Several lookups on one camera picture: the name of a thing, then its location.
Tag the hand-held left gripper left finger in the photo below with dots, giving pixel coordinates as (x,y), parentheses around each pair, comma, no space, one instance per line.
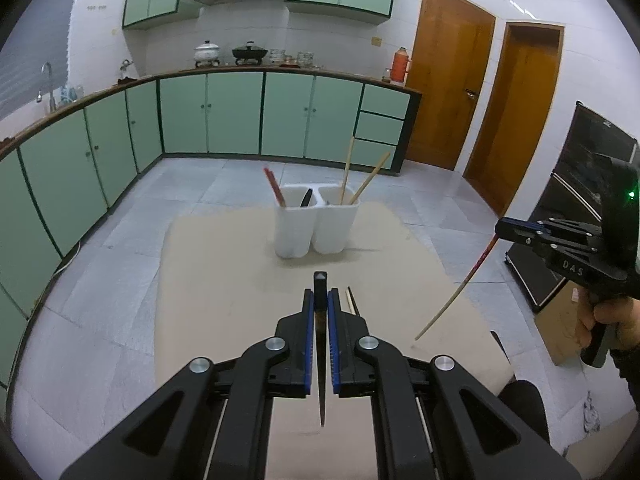
(310,320)

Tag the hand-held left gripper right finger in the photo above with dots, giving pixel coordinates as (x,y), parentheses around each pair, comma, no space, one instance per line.
(332,330)

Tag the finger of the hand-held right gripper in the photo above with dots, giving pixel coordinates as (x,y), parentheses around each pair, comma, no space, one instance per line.
(570,226)
(520,235)

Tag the black chopstick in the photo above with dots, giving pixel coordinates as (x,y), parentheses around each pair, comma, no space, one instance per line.
(320,410)
(352,300)

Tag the wooden chopstick with red end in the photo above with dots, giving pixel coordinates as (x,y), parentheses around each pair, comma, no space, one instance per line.
(460,295)

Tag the white two-compartment utensil holder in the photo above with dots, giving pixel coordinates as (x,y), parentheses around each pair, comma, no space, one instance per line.
(300,230)

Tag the black spoon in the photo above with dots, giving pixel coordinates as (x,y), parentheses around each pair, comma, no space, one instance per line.
(305,199)

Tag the red patterned chopstick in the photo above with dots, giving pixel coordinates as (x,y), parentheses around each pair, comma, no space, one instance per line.
(272,189)
(277,186)

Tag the light wooden chopstick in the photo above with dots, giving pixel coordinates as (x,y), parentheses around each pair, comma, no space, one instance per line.
(347,170)
(372,177)

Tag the person's right hand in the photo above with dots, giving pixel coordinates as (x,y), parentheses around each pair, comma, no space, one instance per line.
(600,312)

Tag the black equipment case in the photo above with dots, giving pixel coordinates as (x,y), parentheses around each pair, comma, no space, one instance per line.
(580,160)

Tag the beige tablecloth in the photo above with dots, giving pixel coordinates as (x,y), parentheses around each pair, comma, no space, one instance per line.
(225,270)

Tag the plain wooden door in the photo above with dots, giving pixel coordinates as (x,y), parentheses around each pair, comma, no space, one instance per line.
(520,120)

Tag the grey crumpled cloth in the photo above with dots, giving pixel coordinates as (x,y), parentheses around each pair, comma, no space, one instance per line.
(591,412)

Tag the person's black-trousered leg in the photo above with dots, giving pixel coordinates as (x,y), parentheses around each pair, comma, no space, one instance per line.
(525,410)

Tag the orange thermos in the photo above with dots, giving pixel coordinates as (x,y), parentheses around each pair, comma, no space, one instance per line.
(400,65)

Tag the green base cabinets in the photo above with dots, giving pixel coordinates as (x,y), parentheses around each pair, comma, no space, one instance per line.
(235,110)

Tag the stack of bowls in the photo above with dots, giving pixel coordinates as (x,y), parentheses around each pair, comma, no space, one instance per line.
(305,59)
(278,57)

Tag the black wok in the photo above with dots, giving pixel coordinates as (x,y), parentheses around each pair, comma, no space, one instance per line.
(249,52)

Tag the white cooking pot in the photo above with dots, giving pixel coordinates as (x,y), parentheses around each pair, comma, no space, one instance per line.
(207,52)

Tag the silver kettle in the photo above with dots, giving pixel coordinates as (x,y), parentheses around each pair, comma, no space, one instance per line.
(126,71)

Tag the clear bottles by faucet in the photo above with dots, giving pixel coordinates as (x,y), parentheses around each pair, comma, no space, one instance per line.
(70,94)

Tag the metal faucet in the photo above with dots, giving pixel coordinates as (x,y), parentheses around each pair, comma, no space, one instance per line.
(50,85)

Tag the grey window blind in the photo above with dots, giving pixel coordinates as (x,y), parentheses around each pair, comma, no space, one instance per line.
(30,60)

